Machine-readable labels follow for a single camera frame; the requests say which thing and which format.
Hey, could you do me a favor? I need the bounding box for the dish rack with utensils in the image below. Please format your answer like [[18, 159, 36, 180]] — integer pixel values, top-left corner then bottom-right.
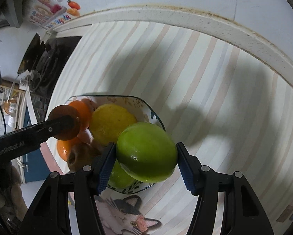
[[0, 80, 26, 136]]

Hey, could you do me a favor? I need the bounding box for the blue kitchen cabinet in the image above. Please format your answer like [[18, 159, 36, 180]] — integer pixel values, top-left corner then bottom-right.
[[20, 104, 54, 184]]

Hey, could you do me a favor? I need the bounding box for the orange mandarin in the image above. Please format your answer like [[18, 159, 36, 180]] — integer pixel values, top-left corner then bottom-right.
[[68, 100, 92, 131], [57, 137, 81, 161]]

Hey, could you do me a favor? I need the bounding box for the striped cat-print table mat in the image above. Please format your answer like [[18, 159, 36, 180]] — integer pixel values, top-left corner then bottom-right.
[[49, 21, 293, 234]]

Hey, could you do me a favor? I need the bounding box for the small brown card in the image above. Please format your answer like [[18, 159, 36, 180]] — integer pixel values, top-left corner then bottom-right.
[[276, 205, 293, 223]]

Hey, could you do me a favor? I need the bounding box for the dark brown-orange fruit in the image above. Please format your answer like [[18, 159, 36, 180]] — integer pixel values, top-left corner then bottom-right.
[[48, 105, 81, 141]]

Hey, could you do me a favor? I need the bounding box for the brown-red apple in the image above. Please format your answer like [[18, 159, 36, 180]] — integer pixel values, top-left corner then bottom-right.
[[67, 142, 101, 172]]

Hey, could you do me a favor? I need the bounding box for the black gas stove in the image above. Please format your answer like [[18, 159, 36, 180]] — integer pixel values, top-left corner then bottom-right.
[[17, 33, 81, 98]]

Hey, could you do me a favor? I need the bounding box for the green apple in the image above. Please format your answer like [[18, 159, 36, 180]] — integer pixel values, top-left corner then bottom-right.
[[116, 122, 178, 183], [108, 160, 135, 189]]

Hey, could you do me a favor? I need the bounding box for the colourful wall sticker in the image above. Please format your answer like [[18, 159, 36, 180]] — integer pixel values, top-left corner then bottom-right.
[[24, 0, 81, 30]]

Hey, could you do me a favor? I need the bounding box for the oval floral ceramic plate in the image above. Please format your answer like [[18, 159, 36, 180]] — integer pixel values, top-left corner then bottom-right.
[[57, 96, 164, 195]]

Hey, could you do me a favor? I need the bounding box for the yellow lemon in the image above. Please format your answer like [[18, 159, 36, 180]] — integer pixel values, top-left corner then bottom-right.
[[89, 104, 137, 146]]

